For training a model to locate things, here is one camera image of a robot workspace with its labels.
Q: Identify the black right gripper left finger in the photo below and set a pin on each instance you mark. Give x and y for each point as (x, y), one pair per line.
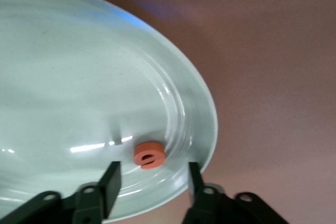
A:
(110, 190)

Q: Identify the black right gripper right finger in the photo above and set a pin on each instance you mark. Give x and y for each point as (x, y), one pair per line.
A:
(199, 197)

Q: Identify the orange foam letter e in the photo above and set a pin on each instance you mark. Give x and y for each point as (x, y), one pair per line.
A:
(149, 153)

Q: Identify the pale green plate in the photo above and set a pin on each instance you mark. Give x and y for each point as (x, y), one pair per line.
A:
(78, 77)

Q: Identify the brown table cover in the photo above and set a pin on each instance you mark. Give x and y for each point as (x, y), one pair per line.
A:
(262, 77)

